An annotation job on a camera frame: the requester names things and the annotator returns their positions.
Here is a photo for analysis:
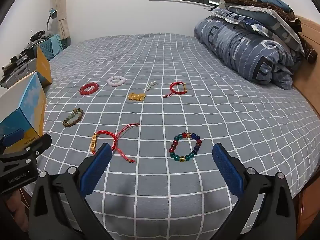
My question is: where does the teal cushion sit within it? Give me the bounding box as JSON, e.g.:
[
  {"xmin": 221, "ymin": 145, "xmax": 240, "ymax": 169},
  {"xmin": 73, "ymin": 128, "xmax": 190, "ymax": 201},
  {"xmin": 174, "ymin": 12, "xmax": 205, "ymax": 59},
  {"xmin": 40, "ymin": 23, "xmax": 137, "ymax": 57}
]
[{"xmin": 255, "ymin": 0, "xmax": 292, "ymax": 13}]

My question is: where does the red bead bracelet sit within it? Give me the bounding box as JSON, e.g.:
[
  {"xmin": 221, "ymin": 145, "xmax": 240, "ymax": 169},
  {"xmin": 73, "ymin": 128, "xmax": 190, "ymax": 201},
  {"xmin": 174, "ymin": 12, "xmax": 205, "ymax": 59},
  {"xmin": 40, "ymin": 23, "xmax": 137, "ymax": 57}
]
[{"xmin": 79, "ymin": 82, "xmax": 99, "ymax": 96}]

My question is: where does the multicoloured glass bead bracelet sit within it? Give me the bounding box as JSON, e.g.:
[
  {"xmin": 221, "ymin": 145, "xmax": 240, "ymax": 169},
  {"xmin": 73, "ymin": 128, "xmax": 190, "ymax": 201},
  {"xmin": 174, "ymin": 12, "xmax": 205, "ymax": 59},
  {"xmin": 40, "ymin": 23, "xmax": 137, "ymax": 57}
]
[{"xmin": 169, "ymin": 132, "xmax": 202, "ymax": 162}]

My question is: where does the wooden headboard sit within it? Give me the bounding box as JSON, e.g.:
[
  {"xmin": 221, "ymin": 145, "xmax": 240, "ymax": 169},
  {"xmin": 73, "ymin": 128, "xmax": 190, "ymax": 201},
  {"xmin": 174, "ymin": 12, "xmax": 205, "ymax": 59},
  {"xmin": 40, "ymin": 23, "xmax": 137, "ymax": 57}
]
[{"xmin": 292, "ymin": 16, "xmax": 320, "ymax": 118}]

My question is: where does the red cord bracelet gold bar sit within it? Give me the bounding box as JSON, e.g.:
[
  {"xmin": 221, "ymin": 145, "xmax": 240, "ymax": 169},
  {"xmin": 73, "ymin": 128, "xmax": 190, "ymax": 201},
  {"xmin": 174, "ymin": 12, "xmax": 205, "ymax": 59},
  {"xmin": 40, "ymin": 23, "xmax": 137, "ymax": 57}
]
[{"xmin": 163, "ymin": 81, "xmax": 188, "ymax": 99}]

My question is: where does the white cardboard box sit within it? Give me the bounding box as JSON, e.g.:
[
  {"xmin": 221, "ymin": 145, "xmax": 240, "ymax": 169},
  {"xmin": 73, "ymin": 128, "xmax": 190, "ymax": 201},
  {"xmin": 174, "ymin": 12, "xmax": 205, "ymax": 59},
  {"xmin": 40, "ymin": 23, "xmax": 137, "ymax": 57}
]
[{"xmin": 0, "ymin": 45, "xmax": 53, "ymax": 153}]

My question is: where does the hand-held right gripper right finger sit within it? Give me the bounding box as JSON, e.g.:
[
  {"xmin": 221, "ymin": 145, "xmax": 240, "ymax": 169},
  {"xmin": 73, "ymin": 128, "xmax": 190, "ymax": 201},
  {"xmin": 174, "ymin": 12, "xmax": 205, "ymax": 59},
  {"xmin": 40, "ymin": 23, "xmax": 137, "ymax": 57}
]
[{"xmin": 212, "ymin": 142, "xmax": 297, "ymax": 240}]

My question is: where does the black bag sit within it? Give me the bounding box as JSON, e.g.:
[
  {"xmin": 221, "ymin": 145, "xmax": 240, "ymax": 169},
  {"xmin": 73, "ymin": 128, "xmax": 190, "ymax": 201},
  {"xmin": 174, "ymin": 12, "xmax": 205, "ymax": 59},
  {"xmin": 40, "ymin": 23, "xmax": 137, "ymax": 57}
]
[{"xmin": 30, "ymin": 31, "xmax": 53, "ymax": 42}]

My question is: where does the teal suitcase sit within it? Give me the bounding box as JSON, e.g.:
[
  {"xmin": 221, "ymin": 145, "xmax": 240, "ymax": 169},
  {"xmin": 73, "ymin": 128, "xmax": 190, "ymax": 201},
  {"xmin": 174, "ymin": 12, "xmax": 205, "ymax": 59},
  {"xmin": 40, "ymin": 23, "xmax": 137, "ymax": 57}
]
[{"xmin": 40, "ymin": 35, "xmax": 63, "ymax": 62}]

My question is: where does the grey suitcase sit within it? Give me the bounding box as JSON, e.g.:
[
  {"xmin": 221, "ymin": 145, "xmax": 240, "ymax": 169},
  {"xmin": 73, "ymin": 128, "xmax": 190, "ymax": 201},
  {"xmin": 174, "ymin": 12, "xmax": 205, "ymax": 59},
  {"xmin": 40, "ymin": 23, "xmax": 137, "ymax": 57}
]
[{"xmin": 0, "ymin": 60, "xmax": 38, "ymax": 89}]

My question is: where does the blue desk lamp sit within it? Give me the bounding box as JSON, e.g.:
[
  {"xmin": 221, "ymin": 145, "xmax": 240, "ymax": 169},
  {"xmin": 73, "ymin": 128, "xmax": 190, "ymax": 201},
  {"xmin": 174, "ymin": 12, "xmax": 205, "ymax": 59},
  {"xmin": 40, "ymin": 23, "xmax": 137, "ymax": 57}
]
[{"xmin": 46, "ymin": 8, "xmax": 58, "ymax": 34}]

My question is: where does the brown blanket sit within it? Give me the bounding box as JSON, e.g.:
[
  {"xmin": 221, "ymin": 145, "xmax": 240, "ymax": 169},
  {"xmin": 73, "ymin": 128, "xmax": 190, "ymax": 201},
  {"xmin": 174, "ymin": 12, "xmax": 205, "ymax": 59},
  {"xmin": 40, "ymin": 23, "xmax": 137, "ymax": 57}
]
[{"xmin": 224, "ymin": 0, "xmax": 318, "ymax": 63}]

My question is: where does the brown and green bead bracelet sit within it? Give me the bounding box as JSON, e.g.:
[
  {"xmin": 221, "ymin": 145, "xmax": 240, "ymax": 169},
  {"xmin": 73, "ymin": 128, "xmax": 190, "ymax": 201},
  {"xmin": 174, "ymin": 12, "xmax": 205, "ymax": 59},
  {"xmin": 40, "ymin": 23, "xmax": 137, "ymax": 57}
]
[{"xmin": 62, "ymin": 108, "xmax": 85, "ymax": 128}]

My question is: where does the blue patterned pillow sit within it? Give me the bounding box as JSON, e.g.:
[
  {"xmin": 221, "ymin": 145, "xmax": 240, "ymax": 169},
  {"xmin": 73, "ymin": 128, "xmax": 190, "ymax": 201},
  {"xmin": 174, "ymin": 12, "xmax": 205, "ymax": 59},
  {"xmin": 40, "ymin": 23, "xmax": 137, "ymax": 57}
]
[{"xmin": 210, "ymin": 2, "xmax": 305, "ymax": 55}]

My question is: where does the person's left forearm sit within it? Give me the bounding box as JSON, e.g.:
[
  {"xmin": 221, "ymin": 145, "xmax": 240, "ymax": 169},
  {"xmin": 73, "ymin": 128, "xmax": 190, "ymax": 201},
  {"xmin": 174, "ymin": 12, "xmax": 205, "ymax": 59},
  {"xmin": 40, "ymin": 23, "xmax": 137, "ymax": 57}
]
[{"xmin": 0, "ymin": 191, "xmax": 28, "ymax": 230}]

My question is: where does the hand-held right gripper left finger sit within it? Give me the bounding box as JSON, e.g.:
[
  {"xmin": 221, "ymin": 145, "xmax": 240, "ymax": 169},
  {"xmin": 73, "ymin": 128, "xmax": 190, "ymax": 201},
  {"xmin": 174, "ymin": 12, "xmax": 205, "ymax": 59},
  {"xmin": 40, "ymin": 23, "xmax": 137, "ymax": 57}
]
[{"xmin": 28, "ymin": 142, "xmax": 113, "ymax": 240}]

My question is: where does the grey checked bed sheet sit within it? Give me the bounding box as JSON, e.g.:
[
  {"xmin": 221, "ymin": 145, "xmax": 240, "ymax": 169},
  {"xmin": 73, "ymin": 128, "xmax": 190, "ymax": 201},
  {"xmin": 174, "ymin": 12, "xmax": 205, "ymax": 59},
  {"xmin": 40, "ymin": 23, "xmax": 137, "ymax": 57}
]
[{"xmin": 27, "ymin": 32, "xmax": 315, "ymax": 240}]

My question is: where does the pile of dark electronics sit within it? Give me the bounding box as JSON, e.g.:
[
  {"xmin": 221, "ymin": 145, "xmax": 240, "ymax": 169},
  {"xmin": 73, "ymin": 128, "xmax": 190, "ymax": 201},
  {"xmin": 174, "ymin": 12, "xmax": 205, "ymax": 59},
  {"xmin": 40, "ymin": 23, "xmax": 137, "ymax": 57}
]
[{"xmin": 1, "ymin": 47, "xmax": 35, "ymax": 70}]

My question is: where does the pale pink bead bracelet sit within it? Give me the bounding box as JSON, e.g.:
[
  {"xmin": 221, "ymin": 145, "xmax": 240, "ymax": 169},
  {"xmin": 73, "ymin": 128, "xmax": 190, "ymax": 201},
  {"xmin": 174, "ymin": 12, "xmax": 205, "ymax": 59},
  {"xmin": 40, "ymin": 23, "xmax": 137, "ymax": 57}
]
[{"xmin": 107, "ymin": 76, "xmax": 126, "ymax": 87}]

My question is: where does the yellow bead bracelet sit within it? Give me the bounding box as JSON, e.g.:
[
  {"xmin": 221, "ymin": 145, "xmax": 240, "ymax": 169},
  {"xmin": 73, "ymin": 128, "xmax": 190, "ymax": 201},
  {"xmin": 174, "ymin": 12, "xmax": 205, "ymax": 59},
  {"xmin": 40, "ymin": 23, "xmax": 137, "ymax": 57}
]
[{"xmin": 128, "ymin": 92, "xmax": 146, "ymax": 102}]

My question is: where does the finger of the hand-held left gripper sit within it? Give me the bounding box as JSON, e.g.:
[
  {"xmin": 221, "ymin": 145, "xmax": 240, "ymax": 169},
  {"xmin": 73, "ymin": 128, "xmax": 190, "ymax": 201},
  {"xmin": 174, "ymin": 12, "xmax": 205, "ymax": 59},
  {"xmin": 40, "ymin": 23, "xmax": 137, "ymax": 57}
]
[
  {"xmin": 0, "ymin": 129, "xmax": 25, "ymax": 153},
  {"xmin": 22, "ymin": 133, "xmax": 52, "ymax": 158}
]

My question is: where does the folded blue patterned quilt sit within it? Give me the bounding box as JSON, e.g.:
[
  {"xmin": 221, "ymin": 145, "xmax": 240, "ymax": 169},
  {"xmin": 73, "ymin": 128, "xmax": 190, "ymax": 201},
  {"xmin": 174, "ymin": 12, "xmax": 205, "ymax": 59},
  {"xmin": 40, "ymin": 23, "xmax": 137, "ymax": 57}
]
[{"xmin": 194, "ymin": 15, "xmax": 295, "ymax": 90}]

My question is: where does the red cord bracelet engraved tube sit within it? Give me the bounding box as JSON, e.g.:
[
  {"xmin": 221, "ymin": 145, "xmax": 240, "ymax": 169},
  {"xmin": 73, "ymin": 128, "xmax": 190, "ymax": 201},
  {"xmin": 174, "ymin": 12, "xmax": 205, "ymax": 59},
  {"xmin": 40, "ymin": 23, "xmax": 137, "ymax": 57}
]
[{"xmin": 90, "ymin": 122, "xmax": 140, "ymax": 163}]

